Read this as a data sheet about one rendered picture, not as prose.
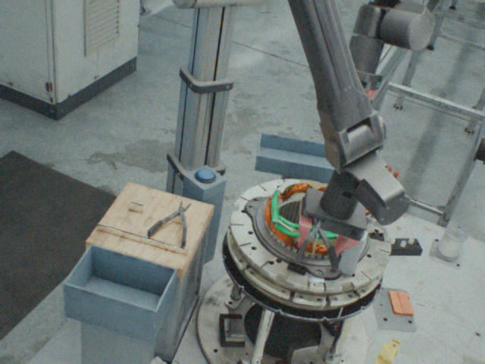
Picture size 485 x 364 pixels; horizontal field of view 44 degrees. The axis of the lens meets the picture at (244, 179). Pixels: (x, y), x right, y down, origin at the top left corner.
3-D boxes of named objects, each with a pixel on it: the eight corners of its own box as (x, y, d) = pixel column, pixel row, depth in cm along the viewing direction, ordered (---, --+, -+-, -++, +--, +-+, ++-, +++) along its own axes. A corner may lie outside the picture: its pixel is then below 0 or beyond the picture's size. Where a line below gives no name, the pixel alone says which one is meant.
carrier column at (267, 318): (258, 371, 126) (276, 302, 114) (248, 365, 127) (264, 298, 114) (263, 362, 128) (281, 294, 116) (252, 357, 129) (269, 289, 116)
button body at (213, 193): (214, 258, 154) (226, 179, 139) (193, 271, 149) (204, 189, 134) (195, 243, 157) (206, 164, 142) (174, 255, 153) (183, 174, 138)
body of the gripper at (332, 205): (361, 237, 98) (380, 203, 93) (301, 219, 97) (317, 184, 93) (361, 212, 103) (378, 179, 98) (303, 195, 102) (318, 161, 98)
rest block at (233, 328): (242, 322, 134) (243, 315, 133) (244, 342, 130) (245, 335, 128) (223, 321, 133) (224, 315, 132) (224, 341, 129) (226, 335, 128)
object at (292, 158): (331, 233, 168) (358, 149, 152) (332, 261, 160) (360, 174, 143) (243, 218, 168) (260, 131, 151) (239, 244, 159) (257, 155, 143)
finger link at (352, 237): (344, 272, 102) (365, 233, 97) (304, 260, 102) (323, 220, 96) (344, 245, 108) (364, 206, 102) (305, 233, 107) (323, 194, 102)
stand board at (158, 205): (182, 279, 111) (183, 270, 109) (85, 251, 113) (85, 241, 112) (213, 214, 127) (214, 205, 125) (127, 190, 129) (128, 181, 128)
